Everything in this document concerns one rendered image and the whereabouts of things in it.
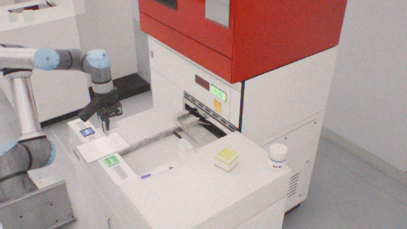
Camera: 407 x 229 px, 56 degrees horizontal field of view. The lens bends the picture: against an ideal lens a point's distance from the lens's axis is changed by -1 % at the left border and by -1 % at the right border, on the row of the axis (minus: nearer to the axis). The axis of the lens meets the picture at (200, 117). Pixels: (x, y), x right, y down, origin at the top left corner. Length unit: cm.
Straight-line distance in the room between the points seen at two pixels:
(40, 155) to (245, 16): 101
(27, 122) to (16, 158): 17
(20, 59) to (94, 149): 52
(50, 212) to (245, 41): 103
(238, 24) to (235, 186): 64
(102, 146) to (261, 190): 73
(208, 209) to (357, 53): 201
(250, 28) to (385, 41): 152
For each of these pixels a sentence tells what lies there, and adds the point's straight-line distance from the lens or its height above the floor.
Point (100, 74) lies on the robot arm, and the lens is 142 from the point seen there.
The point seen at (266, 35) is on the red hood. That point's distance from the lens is 170.
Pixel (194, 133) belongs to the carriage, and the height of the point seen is 88.
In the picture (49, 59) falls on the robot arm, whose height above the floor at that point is 148.
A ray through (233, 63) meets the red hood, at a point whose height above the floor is 132.
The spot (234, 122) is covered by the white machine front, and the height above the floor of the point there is 100.
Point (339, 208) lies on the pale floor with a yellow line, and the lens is 293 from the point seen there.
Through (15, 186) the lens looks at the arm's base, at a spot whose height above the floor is 102.
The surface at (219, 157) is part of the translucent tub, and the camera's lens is 155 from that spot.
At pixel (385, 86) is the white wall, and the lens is 306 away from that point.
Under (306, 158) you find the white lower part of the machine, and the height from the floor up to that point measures 49.
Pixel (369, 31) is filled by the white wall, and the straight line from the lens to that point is 302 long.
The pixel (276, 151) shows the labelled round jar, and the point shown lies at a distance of 156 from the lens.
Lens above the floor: 202
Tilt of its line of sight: 34 degrees down
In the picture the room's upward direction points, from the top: straight up
